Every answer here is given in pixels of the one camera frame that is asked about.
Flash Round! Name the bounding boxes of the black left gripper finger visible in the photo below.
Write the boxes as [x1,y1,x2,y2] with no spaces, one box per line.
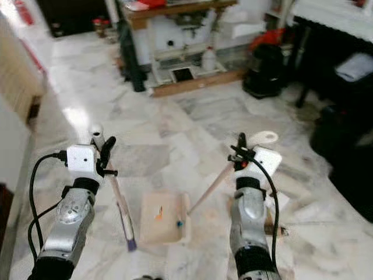
[98,136,116,169]

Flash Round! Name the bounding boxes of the beige hand brush dark bristles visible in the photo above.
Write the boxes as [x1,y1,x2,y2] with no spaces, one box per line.
[89,124,139,253]

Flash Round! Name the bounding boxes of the beige long-handled dustpan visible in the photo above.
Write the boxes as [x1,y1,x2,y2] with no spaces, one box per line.
[140,130,279,246]

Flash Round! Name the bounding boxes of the black and red vacuum cleaner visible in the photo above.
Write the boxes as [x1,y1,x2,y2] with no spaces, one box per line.
[243,28,289,99]

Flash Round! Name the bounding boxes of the dark tall pole stand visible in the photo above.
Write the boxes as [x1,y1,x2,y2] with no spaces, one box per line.
[114,0,146,93]

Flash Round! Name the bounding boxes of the black flat tray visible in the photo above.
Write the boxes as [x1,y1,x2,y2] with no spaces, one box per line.
[172,67,196,83]

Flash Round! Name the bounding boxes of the white plastic bottle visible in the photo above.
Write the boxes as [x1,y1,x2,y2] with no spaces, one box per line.
[201,47,217,72]

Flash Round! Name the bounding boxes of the black plastic bin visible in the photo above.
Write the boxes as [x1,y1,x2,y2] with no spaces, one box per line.
[309,104,373,167]

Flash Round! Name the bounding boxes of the large black case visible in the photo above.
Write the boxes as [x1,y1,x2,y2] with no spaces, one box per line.
[329,157,373,225]

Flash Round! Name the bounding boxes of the white shelf with wooden boards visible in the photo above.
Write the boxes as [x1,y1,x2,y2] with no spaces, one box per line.
[122,0,248,97]

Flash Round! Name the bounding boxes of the grey folded cloth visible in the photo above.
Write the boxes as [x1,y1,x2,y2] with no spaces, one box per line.
[335,51,373,82]

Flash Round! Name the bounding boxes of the red item on shelf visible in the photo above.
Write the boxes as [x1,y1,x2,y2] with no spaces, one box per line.
[135,0,167,10]

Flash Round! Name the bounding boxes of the table with white lace cloth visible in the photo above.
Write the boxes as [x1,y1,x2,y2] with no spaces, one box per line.
[288,0,373,106]

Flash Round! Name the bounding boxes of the red fire extinguisher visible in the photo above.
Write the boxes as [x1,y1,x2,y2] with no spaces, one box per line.
[13,0,34,25]

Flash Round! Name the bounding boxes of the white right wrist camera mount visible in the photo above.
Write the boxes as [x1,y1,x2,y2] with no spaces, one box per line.
[245,146,282,181]

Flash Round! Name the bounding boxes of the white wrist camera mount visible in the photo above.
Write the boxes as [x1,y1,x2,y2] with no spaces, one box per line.
[66,145,98,177]
[245,146,282,181]

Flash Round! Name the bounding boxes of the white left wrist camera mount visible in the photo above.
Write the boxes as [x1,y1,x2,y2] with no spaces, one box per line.
[66,145,98,177]

